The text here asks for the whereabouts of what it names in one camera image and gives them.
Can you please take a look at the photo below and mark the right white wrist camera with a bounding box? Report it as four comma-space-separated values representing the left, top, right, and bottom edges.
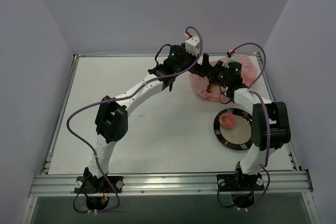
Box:
227, 50, 239, 62

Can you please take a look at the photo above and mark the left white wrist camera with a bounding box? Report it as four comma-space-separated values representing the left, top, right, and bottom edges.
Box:
185, 36, 203, 56

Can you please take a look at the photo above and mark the pink fake peach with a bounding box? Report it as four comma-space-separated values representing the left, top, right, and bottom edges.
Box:
219, 112, 236, 130

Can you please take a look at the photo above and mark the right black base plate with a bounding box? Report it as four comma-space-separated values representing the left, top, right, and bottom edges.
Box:
216, 173, 265, 192

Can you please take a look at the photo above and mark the black rimmed ceramic plate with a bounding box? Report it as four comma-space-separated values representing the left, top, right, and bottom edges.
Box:
213, 108, 253, 151

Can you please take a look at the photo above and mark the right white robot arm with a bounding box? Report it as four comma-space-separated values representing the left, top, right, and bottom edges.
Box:
207, 60, 291, 189

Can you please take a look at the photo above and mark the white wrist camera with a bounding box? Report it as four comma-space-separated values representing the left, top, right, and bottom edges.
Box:
227, 50, 239, 62
185, 36, 203, 56

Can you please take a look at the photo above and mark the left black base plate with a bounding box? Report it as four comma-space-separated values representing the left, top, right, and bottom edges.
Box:
74, 175, 124, 194

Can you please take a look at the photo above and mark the aluminium front rail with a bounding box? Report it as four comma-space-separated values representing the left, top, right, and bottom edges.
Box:
28, 170, 313, 197

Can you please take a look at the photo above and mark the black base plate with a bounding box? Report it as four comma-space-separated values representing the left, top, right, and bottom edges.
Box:
74, 175, 124, 194
216, 173, 265, 192

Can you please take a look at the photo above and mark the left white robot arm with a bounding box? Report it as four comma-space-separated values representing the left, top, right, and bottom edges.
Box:
83, 43, 210, 192

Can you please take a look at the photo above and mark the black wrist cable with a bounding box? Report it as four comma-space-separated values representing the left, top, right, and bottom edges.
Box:
218, 87, 234, 105

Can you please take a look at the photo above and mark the pink plastic bag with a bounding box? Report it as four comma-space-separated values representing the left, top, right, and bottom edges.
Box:
189, 54, 258, 103

